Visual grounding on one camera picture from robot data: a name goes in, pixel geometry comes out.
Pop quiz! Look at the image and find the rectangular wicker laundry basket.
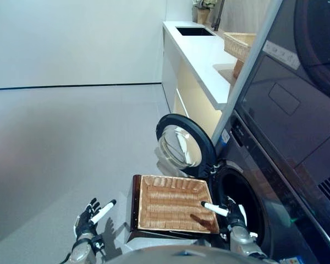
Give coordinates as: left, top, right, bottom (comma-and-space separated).
137, 175, 220, 234

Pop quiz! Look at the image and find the glossy dark brown stool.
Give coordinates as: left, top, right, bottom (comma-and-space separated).
125, 173, 226, 252

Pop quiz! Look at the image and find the wicker storage basket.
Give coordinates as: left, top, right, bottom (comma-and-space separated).
223, 32, 257, 60
232, 57, 247, 80

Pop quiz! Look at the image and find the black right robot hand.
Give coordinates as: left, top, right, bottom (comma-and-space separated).
200, 195, 248, 229

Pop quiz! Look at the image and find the round glass washer door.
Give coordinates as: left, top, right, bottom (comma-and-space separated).
155, 113, 218, 179

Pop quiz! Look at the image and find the blue energy label sticker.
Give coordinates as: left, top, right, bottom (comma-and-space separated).
219, 128, 231, 146

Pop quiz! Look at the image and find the white counter cabinet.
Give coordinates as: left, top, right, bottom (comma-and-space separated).
161, 20, 254, 135

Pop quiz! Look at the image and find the colourful label sticker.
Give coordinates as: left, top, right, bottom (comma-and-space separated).
279, 255, 306, 264

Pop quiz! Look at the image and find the potted flower plant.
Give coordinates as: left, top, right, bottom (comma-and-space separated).
191, 0, 217, 25

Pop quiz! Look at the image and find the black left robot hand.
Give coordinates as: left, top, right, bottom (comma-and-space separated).
73, 197, 118, 237

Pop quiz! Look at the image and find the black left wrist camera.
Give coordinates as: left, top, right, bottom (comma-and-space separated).
92, 236, 105, 250

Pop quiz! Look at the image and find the grey robot torso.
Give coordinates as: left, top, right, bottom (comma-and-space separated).
104, 245, 281, 264

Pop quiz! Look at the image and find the dark arched faucet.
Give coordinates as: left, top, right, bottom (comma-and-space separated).
210, 0, 226, 31

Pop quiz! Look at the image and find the black rectangular sink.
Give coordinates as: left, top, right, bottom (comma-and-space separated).
175, 26, 218, 37

